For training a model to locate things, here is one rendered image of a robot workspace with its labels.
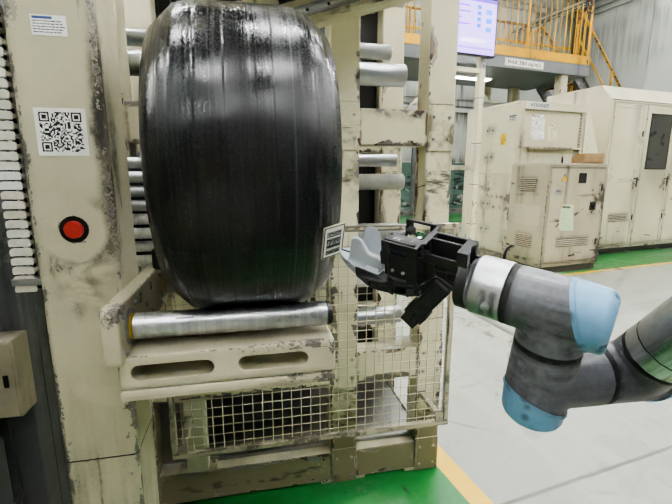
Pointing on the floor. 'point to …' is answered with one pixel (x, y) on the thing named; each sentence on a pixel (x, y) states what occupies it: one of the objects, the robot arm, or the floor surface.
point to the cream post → (97, 458)
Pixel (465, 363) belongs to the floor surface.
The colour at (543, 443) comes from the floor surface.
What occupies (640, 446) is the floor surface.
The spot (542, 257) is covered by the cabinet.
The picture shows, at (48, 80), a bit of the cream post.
